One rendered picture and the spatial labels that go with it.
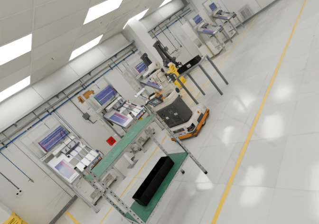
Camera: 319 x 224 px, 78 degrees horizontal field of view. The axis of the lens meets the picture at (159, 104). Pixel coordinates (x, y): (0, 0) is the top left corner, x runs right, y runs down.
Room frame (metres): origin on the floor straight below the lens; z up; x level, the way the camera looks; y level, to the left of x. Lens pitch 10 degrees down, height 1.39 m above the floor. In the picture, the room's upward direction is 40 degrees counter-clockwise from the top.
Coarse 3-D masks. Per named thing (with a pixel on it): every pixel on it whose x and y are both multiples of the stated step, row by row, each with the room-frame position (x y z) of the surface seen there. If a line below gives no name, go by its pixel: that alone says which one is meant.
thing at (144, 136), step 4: (132, 124) 4.66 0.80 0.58; (128, 128) 4.59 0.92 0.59; (148, 128) 4.81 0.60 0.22; (152, 128) 4.86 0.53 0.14; (120, 132) 4.68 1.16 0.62; (124, 132) 4.49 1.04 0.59; (144, 132) 4.71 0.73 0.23; (152, 132) 4.81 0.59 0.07; (116, 136) 4.81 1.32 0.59; (140, 136) 4.62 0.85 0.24; (144, 136) 4.67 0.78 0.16; (148, 136) 4.72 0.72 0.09; (116, 140) 4.98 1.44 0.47; (140, 140) 4.59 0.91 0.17; (144, 140) 4.63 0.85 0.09; (132, 144) 4.48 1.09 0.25; (136, 144) 4.50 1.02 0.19; (132, 148) 4.62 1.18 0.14; (136, 148) 4.48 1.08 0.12
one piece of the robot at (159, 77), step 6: (156, 72) 3.47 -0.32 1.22; (162, 72) 3.47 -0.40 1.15; (150, 78) 3.62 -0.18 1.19; (156, 78) 3.52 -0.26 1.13; (162, 78) 3.49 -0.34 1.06; (162, 84) 3.57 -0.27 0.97; (168, 84) 3.52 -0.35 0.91; (174, 84) 3.54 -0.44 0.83; (168, 90) 3.55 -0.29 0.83; (174, 90) 3.48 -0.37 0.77; (180, 90) 3.56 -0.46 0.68
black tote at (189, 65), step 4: (196, 56) 4.07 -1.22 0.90; (192, 60) 3.98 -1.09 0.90; (196, 60) 3.93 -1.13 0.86; (184, 64) 4.34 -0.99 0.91; (188, 64) 4.08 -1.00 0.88; (192, 64) 4.02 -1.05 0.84; (180, 68) 4.25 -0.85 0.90; (184, 68) 4.19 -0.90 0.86; (188, 68) 4.13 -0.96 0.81; (180, 72) 4.30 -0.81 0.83
